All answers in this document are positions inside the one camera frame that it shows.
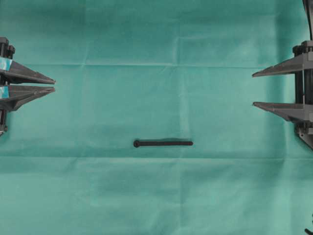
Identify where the black velcro strap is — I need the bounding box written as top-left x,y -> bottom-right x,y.
133,139 -> 194,148

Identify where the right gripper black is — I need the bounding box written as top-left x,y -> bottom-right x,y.
252,41 -> 313,149

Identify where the black cable top right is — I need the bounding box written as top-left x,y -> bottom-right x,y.
302,0 -> 313,42

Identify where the black cable bottom right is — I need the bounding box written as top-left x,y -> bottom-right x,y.
304,213 -> 313,235

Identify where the black cable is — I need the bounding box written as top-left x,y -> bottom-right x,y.
304,213 -> 313,235
302,0 -> 313,42

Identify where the green table cloth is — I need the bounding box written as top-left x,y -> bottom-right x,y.
0,0 -> 313,235

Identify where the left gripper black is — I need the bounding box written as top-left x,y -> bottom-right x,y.
0,37 -> 56,137

